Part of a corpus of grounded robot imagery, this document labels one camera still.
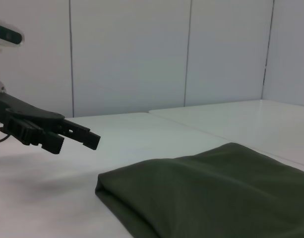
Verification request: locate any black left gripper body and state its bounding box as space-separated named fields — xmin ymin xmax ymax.
xmin=0 ymin=92 xmax=66 ymax=131

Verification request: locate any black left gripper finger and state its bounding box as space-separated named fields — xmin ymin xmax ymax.
xmin=56 ymin=118 xmax=102 ymax=151
xmin=2 ymin=117 xmax=65 ymax=156

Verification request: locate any dark green t-shirt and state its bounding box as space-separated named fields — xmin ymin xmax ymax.
xmin=94 ymin=142 xmax=304 ymax=238

